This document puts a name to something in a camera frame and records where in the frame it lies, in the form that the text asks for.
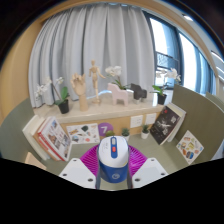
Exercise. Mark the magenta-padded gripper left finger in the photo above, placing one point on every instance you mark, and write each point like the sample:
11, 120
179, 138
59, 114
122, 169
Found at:
78, 173

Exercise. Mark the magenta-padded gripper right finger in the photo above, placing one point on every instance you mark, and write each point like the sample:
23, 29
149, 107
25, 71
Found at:
148, 171

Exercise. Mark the blue and white computer mouse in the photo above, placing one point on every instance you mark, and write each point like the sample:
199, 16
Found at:
113, 163

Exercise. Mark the small plant in white pot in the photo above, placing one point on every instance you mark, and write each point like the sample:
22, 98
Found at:
144, 133
110, 133
125, 132

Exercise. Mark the white card with stickers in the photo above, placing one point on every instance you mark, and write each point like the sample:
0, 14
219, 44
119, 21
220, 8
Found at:
82, 133

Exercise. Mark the beige booklet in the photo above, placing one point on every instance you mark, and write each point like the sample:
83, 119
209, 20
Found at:
33, 161

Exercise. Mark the colourful sticker sheet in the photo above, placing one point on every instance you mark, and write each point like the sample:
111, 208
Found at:
190, 146

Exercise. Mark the black hardcover book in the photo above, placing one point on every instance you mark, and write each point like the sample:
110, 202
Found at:
164, 125

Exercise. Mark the round purple number sign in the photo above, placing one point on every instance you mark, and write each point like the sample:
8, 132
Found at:
104, 128

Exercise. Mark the brown book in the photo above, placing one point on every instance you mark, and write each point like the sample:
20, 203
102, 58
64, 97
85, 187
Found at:
39, 133

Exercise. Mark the thick white book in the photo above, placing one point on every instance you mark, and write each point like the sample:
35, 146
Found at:
180, 116

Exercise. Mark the beige wooden desk shelf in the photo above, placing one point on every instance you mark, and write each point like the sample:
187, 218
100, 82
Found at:
100, 111

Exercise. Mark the white orchid in black pot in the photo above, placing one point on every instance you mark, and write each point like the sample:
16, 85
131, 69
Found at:
63, 106

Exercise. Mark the large white orchid black pot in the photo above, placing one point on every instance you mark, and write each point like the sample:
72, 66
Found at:
162, 98

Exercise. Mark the green desk divider panel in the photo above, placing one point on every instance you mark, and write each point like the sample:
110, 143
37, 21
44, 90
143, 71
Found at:
13, 133
200, 113

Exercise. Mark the black horse figurine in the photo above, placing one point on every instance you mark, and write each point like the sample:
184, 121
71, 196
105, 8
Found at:
138, 91

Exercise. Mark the pink horse figurine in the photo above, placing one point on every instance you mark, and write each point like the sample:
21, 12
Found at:
118, 95

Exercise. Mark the wooden artist mannequin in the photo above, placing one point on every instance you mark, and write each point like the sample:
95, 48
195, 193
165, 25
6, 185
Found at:
95, 75

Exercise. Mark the white orchid behind horses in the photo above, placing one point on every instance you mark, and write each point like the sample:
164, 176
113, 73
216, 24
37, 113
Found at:
114, 70

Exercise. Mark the dark-framed window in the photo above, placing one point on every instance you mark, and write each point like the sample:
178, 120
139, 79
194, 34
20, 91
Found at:
186, 56

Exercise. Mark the grey curtain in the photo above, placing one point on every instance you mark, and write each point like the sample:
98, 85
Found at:
93, 36

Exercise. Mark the white wall socket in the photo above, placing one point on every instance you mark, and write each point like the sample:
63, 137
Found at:
150, 119
136, 121

